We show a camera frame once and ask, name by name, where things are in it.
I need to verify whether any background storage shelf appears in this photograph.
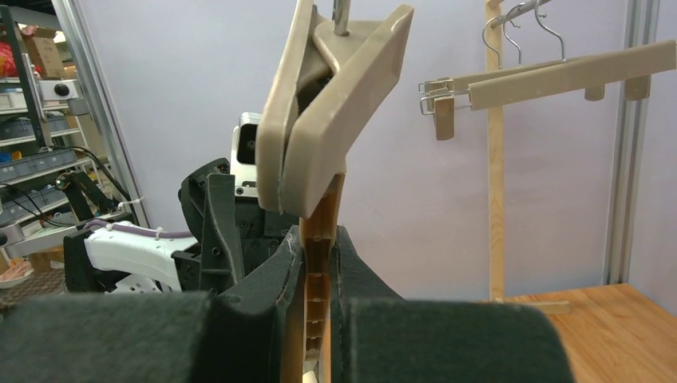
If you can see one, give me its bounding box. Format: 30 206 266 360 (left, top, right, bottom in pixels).
1 4 135 314

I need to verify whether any wooden clothes rack frame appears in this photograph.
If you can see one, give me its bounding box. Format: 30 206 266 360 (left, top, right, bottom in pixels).
484 0 572 317

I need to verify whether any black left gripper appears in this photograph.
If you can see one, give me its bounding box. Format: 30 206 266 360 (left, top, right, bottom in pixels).
176 158 299 294

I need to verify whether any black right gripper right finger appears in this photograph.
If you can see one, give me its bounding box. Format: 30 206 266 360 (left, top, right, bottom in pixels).
330 227 574 382

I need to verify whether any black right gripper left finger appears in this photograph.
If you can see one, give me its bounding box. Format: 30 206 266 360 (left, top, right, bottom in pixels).
1 227 304 382

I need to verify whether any wooden hanger with blue underwear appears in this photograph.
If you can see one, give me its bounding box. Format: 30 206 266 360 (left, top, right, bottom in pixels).
451 40 676 111

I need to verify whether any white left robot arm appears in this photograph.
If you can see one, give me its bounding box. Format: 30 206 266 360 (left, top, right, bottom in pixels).
63 158 299 294

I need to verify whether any wooden clip hanger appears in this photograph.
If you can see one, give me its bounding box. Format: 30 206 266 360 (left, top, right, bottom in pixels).
418 1 605 140

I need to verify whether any wooden hanger with grey underwear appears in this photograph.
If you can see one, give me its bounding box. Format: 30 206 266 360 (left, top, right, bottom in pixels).
255 1 414 382

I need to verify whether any metal hanging rod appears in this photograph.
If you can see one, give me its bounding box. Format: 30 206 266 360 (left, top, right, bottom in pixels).
488 0 550 28

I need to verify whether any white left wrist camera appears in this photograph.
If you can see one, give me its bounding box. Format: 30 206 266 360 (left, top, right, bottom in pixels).
230 112 261 199

